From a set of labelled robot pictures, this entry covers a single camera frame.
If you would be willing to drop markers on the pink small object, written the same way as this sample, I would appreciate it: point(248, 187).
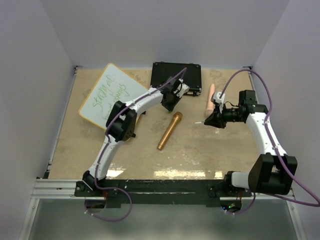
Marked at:
point(210, 105)

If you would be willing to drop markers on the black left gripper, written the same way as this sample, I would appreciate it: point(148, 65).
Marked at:
point(170, 108)

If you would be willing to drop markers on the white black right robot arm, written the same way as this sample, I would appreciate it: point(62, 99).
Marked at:
point(270, 172)

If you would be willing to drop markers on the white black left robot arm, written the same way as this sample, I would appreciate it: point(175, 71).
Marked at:
point(120, 127)

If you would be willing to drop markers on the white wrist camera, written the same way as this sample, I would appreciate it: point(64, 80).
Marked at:
point(182, 88)
point(218, 98)

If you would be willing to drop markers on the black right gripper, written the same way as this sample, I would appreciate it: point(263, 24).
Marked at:
point(214, 119)

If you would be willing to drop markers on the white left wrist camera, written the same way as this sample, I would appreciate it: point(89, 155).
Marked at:
point(182, 88)

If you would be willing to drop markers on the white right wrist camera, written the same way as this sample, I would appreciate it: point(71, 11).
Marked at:
point(218, 98)

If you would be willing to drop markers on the gold microphone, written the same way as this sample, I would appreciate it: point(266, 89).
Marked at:
point(176, 118)

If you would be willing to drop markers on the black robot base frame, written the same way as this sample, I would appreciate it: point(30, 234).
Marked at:
point(208, 192)

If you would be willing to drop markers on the yellow framed whiteboard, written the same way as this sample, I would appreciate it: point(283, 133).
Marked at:
point(113, 85)

